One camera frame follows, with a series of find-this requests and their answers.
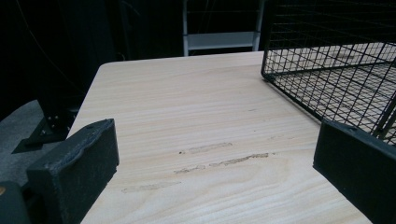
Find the black metal stand base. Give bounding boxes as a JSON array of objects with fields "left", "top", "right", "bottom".
[{"left": 11, "top": 92, "right": 82, "bottom": 155}]

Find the white metal frame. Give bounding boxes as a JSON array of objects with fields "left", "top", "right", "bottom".
[{"left": 182, "top": 0, "right": 265, "bottom": 58}]

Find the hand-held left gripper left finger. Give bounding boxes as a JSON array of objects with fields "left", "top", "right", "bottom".
[{"left": 25, "top": 118, "right": 120, "bottom": 224}]

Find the black wire mesh basket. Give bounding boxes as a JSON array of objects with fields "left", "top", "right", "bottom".
[{"left": 261, "top": 0, "right": 396, "bottom": 147}]

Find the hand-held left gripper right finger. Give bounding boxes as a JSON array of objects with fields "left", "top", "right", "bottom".
[{"left": 312, "top": 119, "right": 396, "bottom": 224}]

